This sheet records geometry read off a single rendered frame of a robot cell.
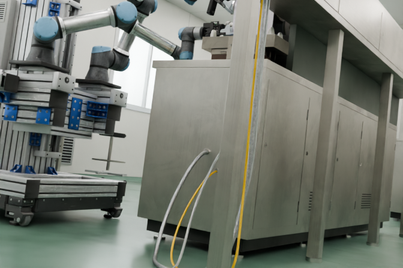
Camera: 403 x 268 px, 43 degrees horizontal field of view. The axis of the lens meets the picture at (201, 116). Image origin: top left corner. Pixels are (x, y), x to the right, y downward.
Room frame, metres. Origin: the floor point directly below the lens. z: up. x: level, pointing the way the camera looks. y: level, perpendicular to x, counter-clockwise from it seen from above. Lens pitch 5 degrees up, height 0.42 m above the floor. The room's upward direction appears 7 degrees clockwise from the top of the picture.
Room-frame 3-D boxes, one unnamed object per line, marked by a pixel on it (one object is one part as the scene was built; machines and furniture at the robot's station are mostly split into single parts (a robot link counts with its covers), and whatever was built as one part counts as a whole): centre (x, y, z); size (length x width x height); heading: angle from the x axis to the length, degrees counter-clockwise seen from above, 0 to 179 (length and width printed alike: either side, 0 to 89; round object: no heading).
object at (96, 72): (3.15, 0.67, 0.87); 0.15 x 0.15 x 0.10
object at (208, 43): (2.47, -0.17, 1.00); 0.40 x 0.16 x 0.06; 56
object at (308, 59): (3.41, -1.02, 1.02); 2.24 x 0.04 x 0.24; 146
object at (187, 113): (3.46, -0.70, 0.43); 2.52 x 0.64 x 0.86; 146
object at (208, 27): (2.73, -0.01, 1.12); 0.12 x 0.08 x 0.09; 56
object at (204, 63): (3.47, -0.69, 0.88); 2.52 x 0.66 x 0.04; 146
